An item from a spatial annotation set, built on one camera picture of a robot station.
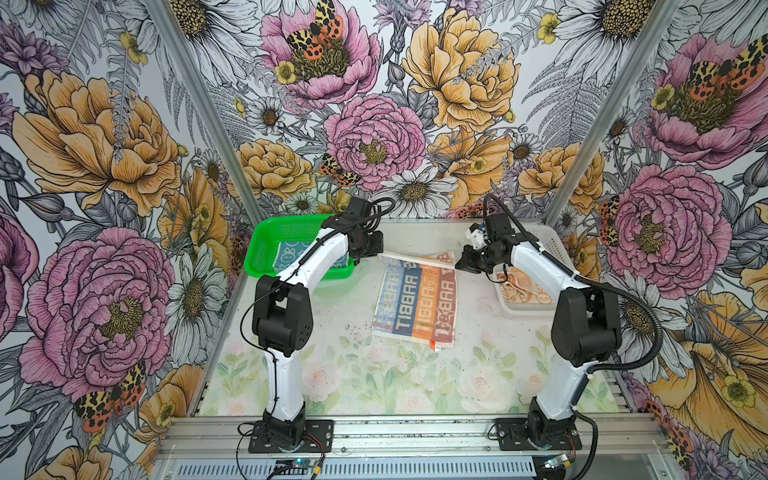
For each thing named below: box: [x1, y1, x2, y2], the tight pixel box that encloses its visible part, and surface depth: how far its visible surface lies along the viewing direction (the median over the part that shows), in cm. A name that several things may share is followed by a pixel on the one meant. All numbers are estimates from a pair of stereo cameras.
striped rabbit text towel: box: [371, 250, 458, 352], surface depth 99 cm
